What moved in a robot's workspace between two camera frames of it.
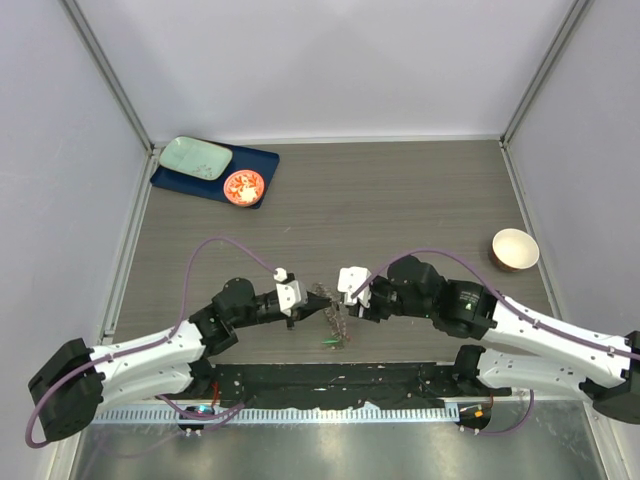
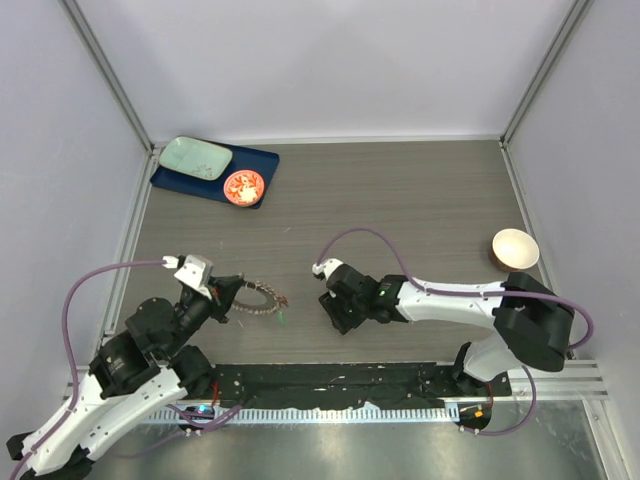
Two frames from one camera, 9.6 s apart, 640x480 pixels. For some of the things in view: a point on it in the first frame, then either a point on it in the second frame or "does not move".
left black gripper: x=315 y=303 → x=223 y=290
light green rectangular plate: x=197 y=158 does not move
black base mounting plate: x=320 y=384 does not move
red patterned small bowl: x=243 y=188 does not move
